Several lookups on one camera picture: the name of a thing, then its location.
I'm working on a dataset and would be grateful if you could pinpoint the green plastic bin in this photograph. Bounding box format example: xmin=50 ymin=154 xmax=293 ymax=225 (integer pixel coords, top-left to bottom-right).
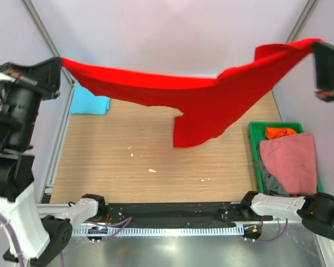
xmin=248 ymin=121 xmax=323 ymax=196

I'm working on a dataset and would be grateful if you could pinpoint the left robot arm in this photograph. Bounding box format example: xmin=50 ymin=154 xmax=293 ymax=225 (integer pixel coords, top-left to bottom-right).
xmin=0 ymin=57 xmax=107 ymax=266

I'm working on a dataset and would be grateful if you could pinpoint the pink t-shirt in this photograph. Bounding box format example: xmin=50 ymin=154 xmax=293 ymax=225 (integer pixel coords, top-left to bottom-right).
xmin=259 ymin=133 xmax=317 ymax=195

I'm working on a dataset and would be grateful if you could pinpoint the aluminium frame post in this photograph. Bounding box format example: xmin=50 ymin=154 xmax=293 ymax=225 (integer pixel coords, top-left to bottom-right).
xmin=286 ymin=0 xmax=319 ymax=43
xmin=21 ymin=0 xmax=76 ymax=87

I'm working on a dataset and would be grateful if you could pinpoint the right aluminium frame post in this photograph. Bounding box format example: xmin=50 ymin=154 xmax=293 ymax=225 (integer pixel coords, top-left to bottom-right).
xmin=286 ymin=0 xmax=319 ymax=43

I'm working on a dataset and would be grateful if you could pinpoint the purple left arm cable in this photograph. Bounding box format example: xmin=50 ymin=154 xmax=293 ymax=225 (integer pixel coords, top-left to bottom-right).
xmin=0 ymin=204 xmax=133 ymax=267

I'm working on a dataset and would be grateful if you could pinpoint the white slotted cable duct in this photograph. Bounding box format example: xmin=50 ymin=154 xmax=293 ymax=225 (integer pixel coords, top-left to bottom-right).
xmin=72 ymin=225 xmax=244 ymax=237

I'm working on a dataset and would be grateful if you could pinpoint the grey t-shirt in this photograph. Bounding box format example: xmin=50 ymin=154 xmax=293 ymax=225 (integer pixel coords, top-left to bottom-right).
xmin=257 ymin=146 xmax=289 ymax=196

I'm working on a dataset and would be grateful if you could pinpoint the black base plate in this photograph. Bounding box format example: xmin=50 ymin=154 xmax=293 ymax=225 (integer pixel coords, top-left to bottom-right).
xmin=106 ymin=202 xmax=273 ymax=229

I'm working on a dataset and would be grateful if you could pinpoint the orange t-shirt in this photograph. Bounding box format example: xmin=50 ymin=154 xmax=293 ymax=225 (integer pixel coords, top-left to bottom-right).
xmin=264 ymin=127 xmax=297 ymax=140

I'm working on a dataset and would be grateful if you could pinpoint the folded light blue t-shirt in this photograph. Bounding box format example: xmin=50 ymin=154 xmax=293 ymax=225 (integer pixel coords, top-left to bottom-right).
xmin=70 ymin=82 xmax=110 ymax=115

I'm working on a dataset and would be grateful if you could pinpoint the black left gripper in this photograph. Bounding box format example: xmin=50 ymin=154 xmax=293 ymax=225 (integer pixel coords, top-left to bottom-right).
xmin=0 ymin=55 xmax=63 ymax=146

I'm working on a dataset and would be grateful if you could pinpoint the red t-shirt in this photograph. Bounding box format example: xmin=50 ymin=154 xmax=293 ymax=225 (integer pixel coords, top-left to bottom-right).
xmin=62 ymin=38 xmax=317 ymax=148

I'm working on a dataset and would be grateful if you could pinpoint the left aluminium frame post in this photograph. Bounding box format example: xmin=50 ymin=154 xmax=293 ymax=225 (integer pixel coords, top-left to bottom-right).
xmin=21 ymin=0 xmax=76 ymax=87

